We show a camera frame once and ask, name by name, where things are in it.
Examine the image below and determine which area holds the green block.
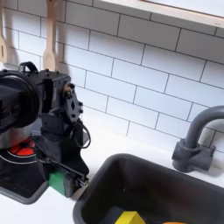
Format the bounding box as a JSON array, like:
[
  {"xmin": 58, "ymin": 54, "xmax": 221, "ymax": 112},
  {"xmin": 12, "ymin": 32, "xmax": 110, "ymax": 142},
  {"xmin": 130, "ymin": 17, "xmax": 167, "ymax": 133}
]
[{"xmin": 48, "ymin": 170, "xmax": 67, "ymax": 197}]

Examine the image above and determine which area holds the yellow block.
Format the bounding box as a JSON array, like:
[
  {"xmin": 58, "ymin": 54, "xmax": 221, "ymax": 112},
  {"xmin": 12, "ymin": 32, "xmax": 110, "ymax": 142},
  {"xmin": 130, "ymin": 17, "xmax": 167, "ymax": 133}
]
[{"xmin": 115, "ymin": 211, "xmax": 147, "ymax": 224}]

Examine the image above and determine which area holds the steel pot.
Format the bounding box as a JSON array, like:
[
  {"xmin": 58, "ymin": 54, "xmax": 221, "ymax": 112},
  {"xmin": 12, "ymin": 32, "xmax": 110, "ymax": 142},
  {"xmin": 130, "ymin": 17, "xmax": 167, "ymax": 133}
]
[{"xmin": 0, "ymin": 122, "xmax": 37, "ymax": 151}]

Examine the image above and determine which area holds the black toy stove top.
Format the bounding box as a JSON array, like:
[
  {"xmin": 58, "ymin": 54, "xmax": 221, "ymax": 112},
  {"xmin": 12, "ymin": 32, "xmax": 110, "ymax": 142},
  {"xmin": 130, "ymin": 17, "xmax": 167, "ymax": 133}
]
[{"xmin": 0, "ymin": 136, "xmax": 51, "ymax": 206}]

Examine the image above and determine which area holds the dark grey sink basin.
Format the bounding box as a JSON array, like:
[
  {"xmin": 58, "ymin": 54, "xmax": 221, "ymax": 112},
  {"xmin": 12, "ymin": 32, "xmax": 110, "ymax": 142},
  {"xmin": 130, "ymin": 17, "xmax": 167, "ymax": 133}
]
[{"xmin": 72, "ymin": 152, "xmax": 224, "ymax": 224}]

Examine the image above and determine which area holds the wooden spoon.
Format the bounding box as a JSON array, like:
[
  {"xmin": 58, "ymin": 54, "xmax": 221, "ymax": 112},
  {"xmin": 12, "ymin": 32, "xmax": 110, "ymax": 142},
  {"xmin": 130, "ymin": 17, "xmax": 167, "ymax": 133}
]
[{"xmin": 42, "ymin": 0, "xmax": 60, "ymax": 72}]

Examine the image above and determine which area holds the wooden slotted spatula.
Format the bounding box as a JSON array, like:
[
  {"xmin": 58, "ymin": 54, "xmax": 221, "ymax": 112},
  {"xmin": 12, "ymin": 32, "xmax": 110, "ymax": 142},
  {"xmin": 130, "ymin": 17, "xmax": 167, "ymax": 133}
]
[{"xmin": 0, "ymin": 0, "xmax": 9, "ymax": 64}]

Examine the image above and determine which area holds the dark grey tap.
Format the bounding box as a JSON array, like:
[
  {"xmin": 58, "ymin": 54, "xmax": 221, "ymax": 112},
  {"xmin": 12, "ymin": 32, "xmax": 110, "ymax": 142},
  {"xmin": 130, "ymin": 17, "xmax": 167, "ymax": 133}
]
[{"xmin": 171, "ymin": 105, "xmax": 224, "ymax": 174}]

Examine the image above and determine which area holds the light wooden shelf board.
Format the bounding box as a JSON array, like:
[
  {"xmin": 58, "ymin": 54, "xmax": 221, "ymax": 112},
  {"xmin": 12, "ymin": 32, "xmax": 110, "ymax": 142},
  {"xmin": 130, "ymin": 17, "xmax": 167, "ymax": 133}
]
[{"xmin": 99, "ymin": 0, "xmax": 224, "ymax": 29}]

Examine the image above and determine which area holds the thin black cable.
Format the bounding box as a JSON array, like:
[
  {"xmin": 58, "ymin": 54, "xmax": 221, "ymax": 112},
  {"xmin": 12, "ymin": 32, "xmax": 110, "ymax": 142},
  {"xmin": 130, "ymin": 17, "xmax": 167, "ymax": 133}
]
[{"xmin": 69, "ymin": 120, "xmax": 92, "ymax": 150}]

